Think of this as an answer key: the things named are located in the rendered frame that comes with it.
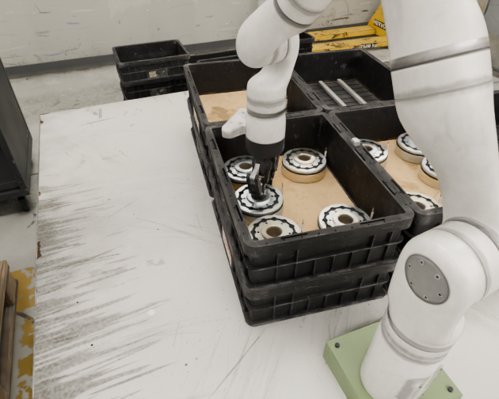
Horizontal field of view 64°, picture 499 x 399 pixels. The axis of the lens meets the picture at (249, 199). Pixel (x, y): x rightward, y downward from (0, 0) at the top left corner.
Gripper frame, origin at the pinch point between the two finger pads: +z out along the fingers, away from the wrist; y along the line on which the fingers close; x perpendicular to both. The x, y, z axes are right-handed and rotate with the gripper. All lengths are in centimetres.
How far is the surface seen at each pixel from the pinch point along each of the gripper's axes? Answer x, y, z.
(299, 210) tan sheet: -8.2, -0.1, 2.3
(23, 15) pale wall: 281, 187, 37
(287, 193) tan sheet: -4.0, 4.2, 2.3
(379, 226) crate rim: -24.1, -9.9, -7.4
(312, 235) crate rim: -14.5, -16.7, -7.8
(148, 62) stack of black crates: 111, 116, 28
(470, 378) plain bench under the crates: -45, -17, 15
